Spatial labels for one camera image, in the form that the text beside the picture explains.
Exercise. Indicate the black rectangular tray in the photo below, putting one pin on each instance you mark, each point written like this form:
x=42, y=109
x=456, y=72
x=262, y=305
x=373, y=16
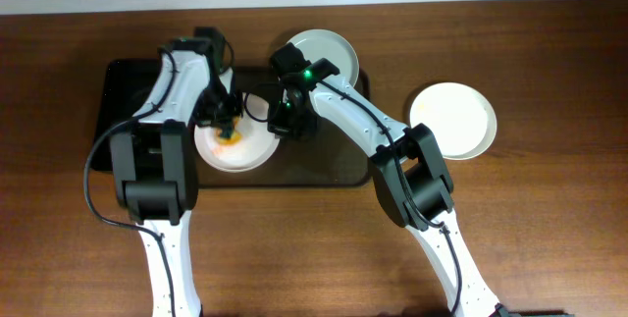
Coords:
x=128, y=82

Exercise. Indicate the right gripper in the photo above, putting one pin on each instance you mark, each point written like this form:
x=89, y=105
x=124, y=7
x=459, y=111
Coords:
x=290, y=124

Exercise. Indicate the brown serving tray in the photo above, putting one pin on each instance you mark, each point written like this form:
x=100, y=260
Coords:
x=329, y=158

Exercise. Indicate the green and yellow sponge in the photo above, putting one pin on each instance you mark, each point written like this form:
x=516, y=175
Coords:
x=228, y=135

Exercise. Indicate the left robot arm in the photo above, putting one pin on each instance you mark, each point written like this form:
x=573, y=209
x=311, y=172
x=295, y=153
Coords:
x=160, y=203

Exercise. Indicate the white plate small stain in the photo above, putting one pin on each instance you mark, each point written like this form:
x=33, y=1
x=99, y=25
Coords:
x=461, y=118

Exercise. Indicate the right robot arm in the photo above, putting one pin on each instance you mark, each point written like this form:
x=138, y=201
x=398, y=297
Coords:
x=412, y=182

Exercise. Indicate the white plate large stain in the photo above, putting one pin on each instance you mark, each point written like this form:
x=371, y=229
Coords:
x=250, y=147

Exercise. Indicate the pale blue plate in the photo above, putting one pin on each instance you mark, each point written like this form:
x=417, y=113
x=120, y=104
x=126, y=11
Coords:
x=316, y=44

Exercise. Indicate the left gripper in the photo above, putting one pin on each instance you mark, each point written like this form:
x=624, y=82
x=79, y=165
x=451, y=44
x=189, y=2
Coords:
x=224, y=115

